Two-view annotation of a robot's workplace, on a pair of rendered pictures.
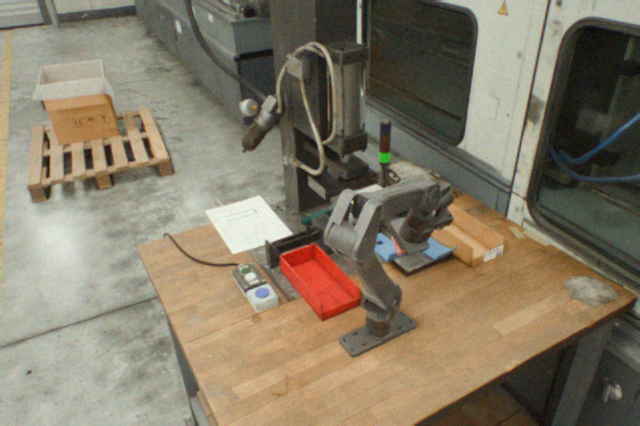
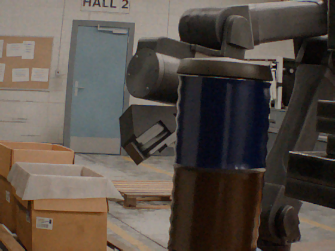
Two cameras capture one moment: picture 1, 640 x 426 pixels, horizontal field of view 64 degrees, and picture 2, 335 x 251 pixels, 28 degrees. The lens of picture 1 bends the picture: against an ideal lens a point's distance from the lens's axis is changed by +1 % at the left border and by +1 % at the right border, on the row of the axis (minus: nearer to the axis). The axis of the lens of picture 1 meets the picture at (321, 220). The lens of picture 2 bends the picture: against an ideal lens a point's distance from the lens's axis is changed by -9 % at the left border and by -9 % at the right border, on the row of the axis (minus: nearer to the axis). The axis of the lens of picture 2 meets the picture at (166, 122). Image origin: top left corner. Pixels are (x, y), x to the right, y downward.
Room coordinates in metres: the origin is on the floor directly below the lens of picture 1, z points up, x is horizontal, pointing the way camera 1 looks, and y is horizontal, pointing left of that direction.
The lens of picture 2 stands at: (1.89, -0.23, 1.19)
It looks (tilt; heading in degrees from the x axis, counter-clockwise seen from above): 3 degrees down; 184
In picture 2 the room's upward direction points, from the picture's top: 4 degrees clockwise
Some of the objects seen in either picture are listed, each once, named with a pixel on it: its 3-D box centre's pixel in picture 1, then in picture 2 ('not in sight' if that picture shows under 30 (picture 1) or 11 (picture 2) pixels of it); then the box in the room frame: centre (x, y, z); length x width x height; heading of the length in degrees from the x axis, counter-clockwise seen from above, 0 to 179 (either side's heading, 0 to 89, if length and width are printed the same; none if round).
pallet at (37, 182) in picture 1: (98, 148); not in sight; (3.97, 1.84, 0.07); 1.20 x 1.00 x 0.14; 22
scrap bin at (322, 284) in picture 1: (318, 279); not in sight; (1.12, 0.02, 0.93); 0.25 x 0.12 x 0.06; 29
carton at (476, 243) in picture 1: (458, 232); not in sight; (1.32, -0.43, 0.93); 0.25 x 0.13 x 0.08; 29
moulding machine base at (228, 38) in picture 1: (205, 17); not in sight; (7.00, 1.39, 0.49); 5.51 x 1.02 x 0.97; 25
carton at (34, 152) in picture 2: not in sight; (33, 186); (-2.78, -1.42, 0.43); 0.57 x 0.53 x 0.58; 30
